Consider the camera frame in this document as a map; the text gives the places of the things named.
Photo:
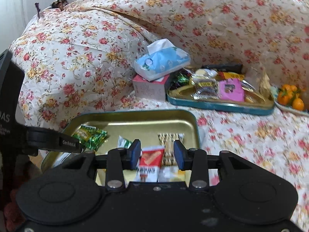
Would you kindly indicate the dark small stick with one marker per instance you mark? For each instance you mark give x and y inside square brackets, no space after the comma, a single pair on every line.
[38,9]

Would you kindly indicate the pink cardboard box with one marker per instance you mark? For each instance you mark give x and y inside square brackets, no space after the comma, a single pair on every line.
[148,89]

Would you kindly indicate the gold metal tray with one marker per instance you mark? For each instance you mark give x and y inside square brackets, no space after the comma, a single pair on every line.
[144,123]

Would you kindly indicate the beige paper bag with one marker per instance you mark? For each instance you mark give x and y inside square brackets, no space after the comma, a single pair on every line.
[265,84]

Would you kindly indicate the beige patterned snack bar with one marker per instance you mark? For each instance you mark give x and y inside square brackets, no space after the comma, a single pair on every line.
[169,140]

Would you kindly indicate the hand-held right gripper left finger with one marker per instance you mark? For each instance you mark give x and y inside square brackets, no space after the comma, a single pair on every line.
[135,153]

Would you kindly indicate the green foil candy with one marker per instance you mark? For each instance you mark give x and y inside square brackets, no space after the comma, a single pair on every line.
[96,137]

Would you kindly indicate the green white snack packet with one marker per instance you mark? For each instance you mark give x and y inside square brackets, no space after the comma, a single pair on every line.
[123,142]

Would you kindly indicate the yellow white snack packet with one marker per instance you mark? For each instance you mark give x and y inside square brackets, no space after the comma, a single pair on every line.
[169,174]

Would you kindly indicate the dark brown object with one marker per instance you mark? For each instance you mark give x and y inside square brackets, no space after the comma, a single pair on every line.
[59,4]

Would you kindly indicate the teal gold tin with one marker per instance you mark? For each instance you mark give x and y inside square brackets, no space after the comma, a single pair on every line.
[217,106]

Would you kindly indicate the brown kiwi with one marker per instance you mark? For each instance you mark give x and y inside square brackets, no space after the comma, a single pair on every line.
[306,100]

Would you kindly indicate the black remote control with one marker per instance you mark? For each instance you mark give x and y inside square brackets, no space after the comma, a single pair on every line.
[227,67]

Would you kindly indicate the pile of foil candies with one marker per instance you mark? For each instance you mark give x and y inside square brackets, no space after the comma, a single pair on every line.
[181,79]

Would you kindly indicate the red snack packet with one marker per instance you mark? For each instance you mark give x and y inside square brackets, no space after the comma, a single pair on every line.
[152,157]

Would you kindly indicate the pink snack packet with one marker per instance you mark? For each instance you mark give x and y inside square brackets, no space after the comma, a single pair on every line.
[230,90]

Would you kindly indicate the blue tissue pack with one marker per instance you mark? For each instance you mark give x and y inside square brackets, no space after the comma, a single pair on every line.
[161,62]

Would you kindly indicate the clear plastic wrapper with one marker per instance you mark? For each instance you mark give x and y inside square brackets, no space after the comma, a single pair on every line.
[253,77]

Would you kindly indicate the white fruit plate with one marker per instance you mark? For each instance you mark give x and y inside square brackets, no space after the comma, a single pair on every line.
[284,108]

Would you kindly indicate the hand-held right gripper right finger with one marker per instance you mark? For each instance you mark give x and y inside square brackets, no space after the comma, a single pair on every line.
[178,156]

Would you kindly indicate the clear cookie packet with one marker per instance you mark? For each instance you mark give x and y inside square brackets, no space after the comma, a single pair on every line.
[202,73]

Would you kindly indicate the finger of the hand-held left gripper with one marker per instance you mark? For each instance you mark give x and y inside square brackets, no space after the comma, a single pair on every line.
[60,141]

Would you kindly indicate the brown snack packet yellow label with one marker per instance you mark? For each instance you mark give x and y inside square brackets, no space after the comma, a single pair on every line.
[206,89]

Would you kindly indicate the orange mandarin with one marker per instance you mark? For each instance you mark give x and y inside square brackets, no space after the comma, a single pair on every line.
[283,99]
[298,104]
[288,87]

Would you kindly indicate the orange snack packet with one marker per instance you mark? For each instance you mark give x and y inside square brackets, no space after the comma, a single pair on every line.
[231,75]

